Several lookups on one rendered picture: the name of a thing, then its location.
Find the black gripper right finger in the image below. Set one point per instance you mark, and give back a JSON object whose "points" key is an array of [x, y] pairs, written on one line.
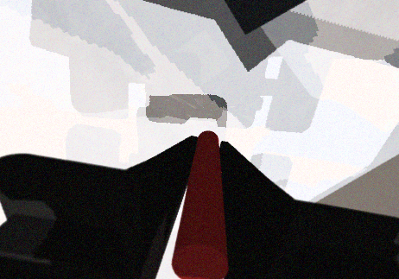
{"points": [[265, 226]]}

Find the dark red peg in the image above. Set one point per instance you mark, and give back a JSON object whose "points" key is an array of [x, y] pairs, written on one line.
{"points": [[200, 250]]}

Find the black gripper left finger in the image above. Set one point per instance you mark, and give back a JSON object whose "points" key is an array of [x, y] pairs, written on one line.
{"points": [[141, 202]]}

